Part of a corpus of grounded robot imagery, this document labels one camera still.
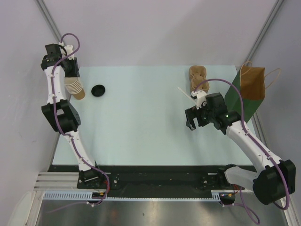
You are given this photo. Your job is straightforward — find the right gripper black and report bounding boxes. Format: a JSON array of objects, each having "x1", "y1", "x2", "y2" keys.
[{"x1": 185, "y1": 101, "x2": 215, "y2": 130}]

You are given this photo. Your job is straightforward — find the stack of paper cups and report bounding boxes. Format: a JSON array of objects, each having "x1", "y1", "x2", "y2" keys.
[{"x1": 64, "y1": 77, "x2": 86, "y2": 100}]

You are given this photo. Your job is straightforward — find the black plastic cup lid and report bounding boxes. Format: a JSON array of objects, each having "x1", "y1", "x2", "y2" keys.
[{"x1": 91, "y1": 84, "x2": 106, "y2": 97}]

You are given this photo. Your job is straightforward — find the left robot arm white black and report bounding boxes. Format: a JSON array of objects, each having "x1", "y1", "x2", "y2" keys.
[{"x1": 41, "y1": 42, "x2": 107, "y2": 189}]

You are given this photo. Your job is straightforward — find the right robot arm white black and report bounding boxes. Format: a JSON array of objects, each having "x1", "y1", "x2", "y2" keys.
[{"x1": 185, "y1": 90, "x2": 296, "y2": 205}]

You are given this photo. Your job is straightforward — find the white wrapped straw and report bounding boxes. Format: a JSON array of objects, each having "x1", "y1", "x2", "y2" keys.
[{"x1": 177, "y1": 87, "x2": 197, "y2": 105}]

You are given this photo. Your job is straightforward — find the brown pulp cup carrier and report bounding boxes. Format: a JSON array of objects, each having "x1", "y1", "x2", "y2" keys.
[{"x1": 189, "y1": 65, "x2": 206, "y2": 92}]

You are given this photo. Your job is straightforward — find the green brown paper bag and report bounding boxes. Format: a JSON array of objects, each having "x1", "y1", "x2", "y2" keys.
[{"x1": 224, "y1": 61, "x2": 282, "y2": 123}]

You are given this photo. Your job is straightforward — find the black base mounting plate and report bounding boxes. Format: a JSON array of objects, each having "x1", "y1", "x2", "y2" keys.
[{"x1": 48, "y1": 165, "x2": 238, "y2": 199}]

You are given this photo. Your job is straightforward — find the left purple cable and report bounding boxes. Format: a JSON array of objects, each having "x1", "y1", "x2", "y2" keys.
[{"x1": 46, "y1": 33, "x2": 111, "y2": 214}]

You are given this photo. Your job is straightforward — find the purple cable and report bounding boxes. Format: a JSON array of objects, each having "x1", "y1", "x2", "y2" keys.
[
  {"x1": 193, "y1": 78, "x2": 290, "y2": 225},
  {"x1": 46, "y1": 33, "x2": 111, "y2": 214}
]

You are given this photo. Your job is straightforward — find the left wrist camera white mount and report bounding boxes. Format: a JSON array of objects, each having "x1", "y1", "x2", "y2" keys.
[{"x1": 58, "y1": 42, "x2": 73, "y2": 56}]

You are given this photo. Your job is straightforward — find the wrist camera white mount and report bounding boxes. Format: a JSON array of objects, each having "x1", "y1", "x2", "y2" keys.
[
  {"x1": 191, "y1": 90, "x2": 207, "y2": 109},
  {"x1": 58, "y1": 42, "x2": 73, "y2": 56}
]

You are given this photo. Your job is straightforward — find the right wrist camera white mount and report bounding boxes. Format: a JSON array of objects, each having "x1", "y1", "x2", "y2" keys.
[{"x1": 191, "y1": 90, "x2": 207, "y2": 109}]

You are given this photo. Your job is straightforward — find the left aluminium frame post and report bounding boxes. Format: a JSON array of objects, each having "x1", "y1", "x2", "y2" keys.
[{"x1": 34, "y1": 0, "x2": 62, "y2": 43}]

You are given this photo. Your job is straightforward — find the aluminium frame post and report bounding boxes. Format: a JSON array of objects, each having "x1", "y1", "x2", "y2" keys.
[
  {"x1": 34, "y1": 0, "x2": 62, "y2": 43},
  {"x1": 245, "y1": 0, "x2": 286, "y2": 62}
]

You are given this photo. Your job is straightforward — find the white slotted cable duct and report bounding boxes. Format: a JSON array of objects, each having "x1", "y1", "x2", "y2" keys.
[{"x1": 43, "y1": 190, "x2": 250, "y2": 202}]

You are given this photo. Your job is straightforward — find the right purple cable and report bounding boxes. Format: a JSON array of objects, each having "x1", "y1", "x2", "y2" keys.
[{"x1": 193, "y1": 78, "x2": 290, "y2": 225}]

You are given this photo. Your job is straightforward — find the aluminium rail bottom left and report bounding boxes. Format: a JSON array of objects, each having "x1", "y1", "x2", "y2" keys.
[{"x1": 34, "y1": 172, "x2": 79, "y2": 191}]

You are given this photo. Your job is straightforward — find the right aluminium frame post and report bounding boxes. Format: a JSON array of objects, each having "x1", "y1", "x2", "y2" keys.
[{"x1": 245, "y1": 0, "x2": 286, "y2": 62}]

